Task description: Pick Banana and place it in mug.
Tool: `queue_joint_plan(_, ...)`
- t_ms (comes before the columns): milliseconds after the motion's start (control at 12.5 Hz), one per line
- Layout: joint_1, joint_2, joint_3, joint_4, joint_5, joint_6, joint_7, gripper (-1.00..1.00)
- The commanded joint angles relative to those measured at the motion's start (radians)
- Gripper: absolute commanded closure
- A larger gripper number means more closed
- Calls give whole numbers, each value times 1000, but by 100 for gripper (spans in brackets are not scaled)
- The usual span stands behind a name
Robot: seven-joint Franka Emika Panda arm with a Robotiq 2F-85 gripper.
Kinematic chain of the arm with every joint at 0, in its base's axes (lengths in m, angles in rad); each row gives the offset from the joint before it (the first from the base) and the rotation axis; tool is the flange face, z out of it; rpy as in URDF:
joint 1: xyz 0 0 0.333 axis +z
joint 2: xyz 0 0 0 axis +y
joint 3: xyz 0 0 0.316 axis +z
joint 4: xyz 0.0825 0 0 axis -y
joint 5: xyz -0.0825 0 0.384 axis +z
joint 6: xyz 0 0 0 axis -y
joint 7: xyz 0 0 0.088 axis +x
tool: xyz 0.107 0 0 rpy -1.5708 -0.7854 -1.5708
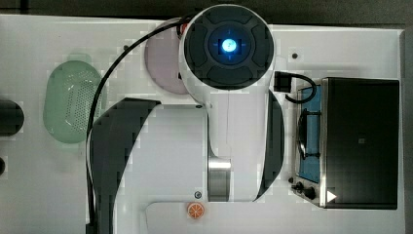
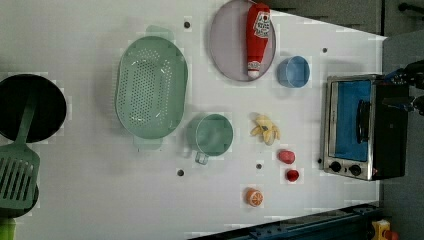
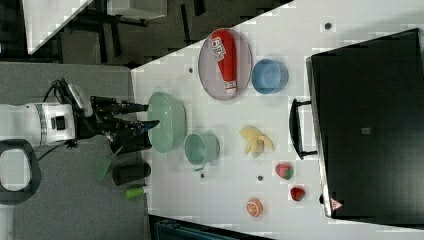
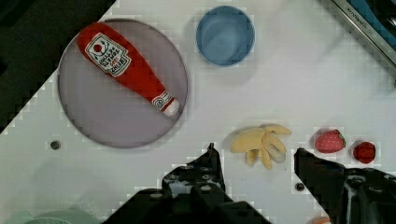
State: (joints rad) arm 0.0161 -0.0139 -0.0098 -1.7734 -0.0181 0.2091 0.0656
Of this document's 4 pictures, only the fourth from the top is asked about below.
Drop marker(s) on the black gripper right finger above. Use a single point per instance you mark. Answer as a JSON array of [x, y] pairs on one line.
[[348, 195]]

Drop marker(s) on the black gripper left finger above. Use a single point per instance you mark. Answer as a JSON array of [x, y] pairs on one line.
[[190, 194]]

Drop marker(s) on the green mug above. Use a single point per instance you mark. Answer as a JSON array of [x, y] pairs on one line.
[[69, 216]]

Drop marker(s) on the dark red plush strawberry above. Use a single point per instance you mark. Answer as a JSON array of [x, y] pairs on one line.
[[364, 152]]

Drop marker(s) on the pink plush strawberry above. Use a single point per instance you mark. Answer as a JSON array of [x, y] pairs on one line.
[[330, 142]]

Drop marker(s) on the red plush ketchup bottle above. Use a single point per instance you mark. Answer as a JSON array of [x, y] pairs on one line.
[[112, 53]]

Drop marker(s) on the blue round bowl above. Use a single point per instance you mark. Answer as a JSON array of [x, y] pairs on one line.
[[225, 36]]

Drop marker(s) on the silver toaster oven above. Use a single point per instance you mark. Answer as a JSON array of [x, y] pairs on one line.
[[374, 20]]

